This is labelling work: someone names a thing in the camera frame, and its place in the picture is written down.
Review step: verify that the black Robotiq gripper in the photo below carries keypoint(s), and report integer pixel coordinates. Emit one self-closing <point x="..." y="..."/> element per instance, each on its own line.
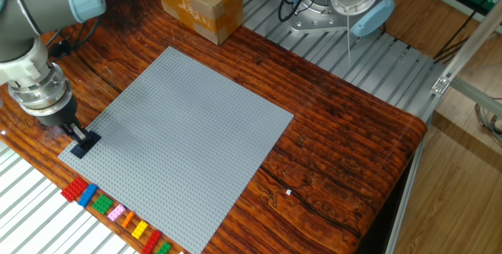
<point x="59" y="113"/>

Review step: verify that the black Lego plate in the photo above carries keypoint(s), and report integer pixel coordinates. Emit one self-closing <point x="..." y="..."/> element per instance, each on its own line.
<point x="88" y="146"/>

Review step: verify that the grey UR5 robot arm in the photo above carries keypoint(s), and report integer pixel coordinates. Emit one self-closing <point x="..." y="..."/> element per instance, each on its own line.
<point x="35" y="11"/>

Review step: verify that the wide red Lego plate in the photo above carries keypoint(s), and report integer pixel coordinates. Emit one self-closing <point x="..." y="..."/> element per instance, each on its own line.
<point x="74" y="189"/>

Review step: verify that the blue Lego brick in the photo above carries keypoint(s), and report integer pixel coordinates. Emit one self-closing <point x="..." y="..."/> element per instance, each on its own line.
<point x="87" y="195"/>

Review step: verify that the square green Lego plate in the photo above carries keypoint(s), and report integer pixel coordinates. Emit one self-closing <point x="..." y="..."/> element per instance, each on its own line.
<point x="102" y="204"/>

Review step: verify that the pink Lego brick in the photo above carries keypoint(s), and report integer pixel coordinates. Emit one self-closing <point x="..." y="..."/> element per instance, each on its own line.
<point x="116" y="212"/>

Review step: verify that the thin orange Lego brick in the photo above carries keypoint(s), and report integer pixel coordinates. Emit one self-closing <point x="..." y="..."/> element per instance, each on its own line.
<point x="128" y="219"/>

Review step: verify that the large grey Lego baseplate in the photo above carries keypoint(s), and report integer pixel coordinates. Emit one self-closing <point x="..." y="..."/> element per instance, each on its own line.
<point x="180" y="148"/>

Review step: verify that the yellow Lego brick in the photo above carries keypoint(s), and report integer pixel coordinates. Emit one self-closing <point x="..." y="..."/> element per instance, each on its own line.
<point x="140" y="229"/>

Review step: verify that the long red Lego brick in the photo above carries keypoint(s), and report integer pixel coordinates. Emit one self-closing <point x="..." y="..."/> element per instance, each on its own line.
<point x="151" y="242"/>

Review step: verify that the small green Lego brick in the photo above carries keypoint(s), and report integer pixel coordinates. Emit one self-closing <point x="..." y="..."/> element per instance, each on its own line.
<point x="164" y="248"/>

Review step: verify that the taped cardboard box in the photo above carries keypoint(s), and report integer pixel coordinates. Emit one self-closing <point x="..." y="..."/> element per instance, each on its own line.
<point x="204" y="3"/>

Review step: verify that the wood-grain table cover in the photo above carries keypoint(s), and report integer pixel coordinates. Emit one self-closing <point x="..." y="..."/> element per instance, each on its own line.
<point x="333" y="136"/>

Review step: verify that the white zip tie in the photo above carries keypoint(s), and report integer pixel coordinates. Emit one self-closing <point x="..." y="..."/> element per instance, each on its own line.
<point x="348" y="38"/>

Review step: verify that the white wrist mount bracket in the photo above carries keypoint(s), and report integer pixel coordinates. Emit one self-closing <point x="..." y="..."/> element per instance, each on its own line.
<point x="19" y="67"/>

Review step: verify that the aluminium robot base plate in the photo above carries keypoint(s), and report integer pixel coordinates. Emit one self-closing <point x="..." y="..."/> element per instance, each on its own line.
<point x="313" y="20"/>

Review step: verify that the aluminium frame strut with bracket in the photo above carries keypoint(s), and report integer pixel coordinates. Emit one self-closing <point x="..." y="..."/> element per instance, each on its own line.
<point x="470" y="46"/>

